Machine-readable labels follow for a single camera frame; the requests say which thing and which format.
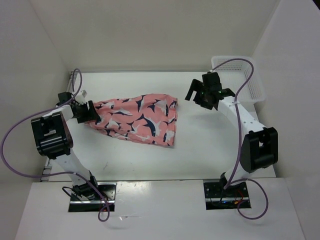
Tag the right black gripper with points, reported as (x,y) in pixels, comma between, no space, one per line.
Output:
(197,85)

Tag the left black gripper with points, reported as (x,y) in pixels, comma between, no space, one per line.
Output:
(90,115)

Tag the pink shark print shorts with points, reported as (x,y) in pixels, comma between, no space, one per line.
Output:
(147,119)

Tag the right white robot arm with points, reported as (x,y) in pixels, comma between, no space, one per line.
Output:
(257,144)

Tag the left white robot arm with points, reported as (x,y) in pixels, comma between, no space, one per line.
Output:
(53,140)

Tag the white plastic basket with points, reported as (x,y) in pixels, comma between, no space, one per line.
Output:
(234,71)

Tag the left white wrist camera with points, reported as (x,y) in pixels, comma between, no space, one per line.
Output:
(80,98)

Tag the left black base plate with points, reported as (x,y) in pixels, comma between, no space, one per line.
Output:
(81,204)

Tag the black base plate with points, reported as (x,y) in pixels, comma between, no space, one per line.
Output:
(81,204)
(218,199)

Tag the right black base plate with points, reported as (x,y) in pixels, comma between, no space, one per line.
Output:
(218,199)

